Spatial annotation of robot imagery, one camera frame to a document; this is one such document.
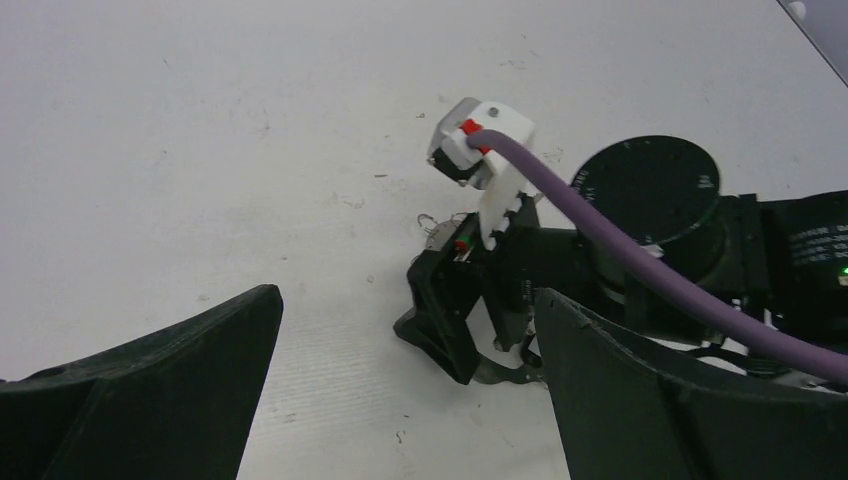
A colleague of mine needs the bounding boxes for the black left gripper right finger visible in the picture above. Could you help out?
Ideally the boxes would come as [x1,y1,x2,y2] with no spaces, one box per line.
[535,289,847,479]

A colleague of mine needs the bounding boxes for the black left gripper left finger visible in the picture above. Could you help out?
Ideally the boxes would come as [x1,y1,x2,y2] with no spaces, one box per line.
[1,284,284,479]

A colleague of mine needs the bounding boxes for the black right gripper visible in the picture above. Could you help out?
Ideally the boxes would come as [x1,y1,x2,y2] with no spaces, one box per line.
[393,195,595,385]

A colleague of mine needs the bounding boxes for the large metal keyring organizer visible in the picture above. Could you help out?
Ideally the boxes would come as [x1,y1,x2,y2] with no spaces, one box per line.
[416,212,545,385]

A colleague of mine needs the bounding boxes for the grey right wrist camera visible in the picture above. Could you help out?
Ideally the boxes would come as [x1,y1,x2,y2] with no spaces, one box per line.
[427,97,536,251]

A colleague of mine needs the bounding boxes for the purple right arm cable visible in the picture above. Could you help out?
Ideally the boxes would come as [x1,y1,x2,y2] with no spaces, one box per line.
[466,129,848,387]

